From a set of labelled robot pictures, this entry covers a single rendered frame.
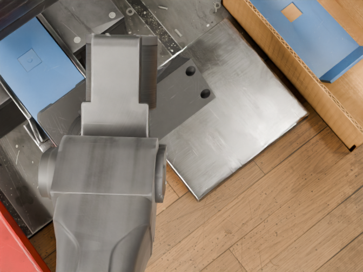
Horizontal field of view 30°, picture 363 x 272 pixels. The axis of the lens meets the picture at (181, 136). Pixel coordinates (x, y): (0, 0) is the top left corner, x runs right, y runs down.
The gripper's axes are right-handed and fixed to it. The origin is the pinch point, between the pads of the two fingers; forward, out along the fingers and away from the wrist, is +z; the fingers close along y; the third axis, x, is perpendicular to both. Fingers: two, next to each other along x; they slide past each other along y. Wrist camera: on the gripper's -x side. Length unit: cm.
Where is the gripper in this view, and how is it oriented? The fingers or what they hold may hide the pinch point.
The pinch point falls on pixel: (79, 124)
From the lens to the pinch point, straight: 72.4
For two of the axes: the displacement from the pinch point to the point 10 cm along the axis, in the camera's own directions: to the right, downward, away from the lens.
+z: -3.2, -1.6, 9.3
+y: -5.4, -7.8, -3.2
